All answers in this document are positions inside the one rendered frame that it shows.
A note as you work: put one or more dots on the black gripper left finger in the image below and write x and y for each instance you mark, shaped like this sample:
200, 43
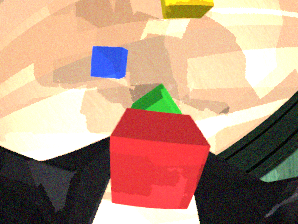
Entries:
68, 188

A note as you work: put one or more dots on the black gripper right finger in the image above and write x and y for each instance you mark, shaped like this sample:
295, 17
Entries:
227, 195

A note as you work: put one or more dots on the red block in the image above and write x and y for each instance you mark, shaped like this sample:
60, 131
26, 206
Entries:
156, 159

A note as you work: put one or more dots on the yellow block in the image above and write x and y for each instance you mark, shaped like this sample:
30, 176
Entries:
178, 9

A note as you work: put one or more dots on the blue block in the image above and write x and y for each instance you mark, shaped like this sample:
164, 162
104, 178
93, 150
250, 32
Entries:
108, 62

